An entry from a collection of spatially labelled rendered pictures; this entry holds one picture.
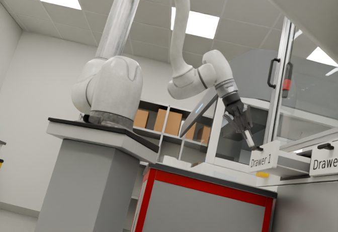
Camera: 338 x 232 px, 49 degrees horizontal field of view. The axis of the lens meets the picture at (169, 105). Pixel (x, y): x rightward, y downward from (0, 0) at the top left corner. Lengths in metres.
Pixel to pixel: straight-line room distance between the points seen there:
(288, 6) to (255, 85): 1.94
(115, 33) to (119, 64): 0.28
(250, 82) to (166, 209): 1.23
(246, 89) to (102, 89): 1.45
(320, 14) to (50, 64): 5.87
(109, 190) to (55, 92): 5.10
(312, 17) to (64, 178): 0.86
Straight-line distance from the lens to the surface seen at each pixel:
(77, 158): 1.21
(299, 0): 0.66
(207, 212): 1.67
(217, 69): 1.61
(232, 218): 1.70
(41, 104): 6.22
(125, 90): 1.25
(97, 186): 1.16
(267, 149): 1.57
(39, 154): 6.06
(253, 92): 2.55
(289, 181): 1.71
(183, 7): 1.59
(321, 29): 0.73
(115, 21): 1.56
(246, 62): 2.61
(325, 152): 1.44
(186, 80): 1.62
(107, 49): 1.51
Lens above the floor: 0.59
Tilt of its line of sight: 15 degrees up
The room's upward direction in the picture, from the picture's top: 14 degrees clockwise
